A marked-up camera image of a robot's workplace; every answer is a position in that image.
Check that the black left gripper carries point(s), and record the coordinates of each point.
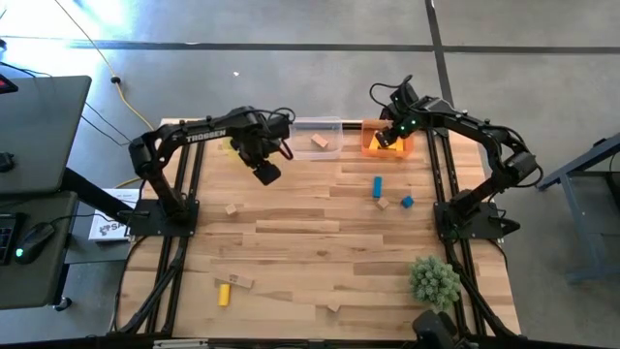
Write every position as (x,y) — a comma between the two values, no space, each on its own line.
(257,140)

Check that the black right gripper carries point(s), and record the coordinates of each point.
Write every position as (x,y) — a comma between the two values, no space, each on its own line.
(404,109)

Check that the wood cube block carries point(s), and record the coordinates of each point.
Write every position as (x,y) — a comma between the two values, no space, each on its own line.
(231,209)
(382,203)

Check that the blue long block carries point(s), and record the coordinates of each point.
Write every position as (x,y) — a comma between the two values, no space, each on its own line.
(377,187)

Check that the blue cube block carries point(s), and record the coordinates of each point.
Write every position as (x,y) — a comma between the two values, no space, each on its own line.
(407,202)

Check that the long wood block with mark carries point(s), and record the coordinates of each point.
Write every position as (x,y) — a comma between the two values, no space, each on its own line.
(232,278)

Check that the yellow rectangular block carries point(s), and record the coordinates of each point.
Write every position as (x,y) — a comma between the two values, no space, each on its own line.
(224,295)

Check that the pale small wood block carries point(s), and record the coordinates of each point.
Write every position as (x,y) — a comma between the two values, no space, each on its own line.
(333,307)

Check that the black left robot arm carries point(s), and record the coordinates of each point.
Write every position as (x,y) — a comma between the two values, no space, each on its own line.
(206,136)

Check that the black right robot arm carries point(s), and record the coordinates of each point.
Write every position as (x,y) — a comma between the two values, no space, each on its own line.
(477,130)

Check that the orange translucent plastic bin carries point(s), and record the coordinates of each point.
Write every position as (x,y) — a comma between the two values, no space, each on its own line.
(365,133)

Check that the clear plastic bin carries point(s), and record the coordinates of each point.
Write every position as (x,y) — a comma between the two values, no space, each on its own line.
(310,152)

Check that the white printed booklet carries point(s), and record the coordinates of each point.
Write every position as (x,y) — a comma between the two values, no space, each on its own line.
(109,230)

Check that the green artificial plant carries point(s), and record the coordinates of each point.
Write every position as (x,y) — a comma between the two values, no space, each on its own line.
(434,280)

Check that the blue-grey metal stand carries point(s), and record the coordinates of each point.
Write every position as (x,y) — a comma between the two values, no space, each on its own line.
(576,213)

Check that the black computer mouse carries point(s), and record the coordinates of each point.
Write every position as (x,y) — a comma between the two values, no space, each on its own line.
(34,241)

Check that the black desk gadget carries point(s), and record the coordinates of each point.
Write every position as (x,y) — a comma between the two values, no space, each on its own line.
(6,162)

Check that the black desk caster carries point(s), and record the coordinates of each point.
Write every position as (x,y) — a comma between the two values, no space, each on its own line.
(63,304)

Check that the red and black device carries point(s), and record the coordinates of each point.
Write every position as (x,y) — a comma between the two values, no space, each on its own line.
(7,85)

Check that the dark office desk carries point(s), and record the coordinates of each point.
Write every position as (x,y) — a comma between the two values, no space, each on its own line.
(34,286)

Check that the black keyboard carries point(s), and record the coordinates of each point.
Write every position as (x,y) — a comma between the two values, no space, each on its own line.
(6,240)

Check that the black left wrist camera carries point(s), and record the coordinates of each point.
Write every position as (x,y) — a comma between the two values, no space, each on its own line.
(267,173)

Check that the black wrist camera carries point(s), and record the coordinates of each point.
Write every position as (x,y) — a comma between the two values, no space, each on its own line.
(267,173)
(384,139)

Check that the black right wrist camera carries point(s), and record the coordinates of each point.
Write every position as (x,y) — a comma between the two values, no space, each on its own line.
(384,139)

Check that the silver frame bracket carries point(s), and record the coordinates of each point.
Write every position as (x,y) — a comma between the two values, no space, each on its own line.
(179,344)

